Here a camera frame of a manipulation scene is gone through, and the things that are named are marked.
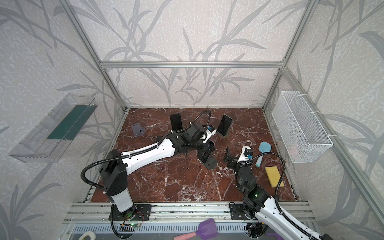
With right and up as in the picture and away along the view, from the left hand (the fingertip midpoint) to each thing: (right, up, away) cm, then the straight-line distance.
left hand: (212, 141), depth 80 cm
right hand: (+12, -2, -3) cm, 13 cm away
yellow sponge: (+36, -21, +5) cm, 41 cm away
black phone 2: (-23, +11, +17) cm, 30 cm away
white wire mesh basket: (+36, +6, -18) cm, 41 cm away
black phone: (-4, -5, -9) cm, 11 cm away
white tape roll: (-56, -42, -12) cm, 71 cm away
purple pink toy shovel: (-3, -40, -11) cm, 42 cm away
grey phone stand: (-50, +5, +21) cm, 55 cm away
